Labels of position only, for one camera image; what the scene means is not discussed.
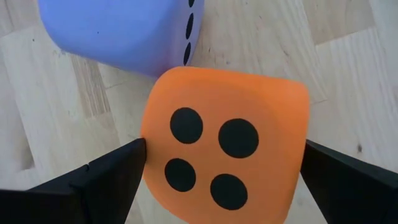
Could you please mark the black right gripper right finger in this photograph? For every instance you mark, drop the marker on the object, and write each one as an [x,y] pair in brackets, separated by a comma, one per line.
[351,189]

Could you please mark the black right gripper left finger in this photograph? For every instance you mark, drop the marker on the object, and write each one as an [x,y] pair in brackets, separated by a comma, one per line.
[102,186]

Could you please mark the orange foam die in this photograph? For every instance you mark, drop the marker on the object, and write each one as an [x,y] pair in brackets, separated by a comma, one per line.
[264,109]

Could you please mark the purple foam die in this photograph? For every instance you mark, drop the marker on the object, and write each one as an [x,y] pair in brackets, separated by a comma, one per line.
[118,31]

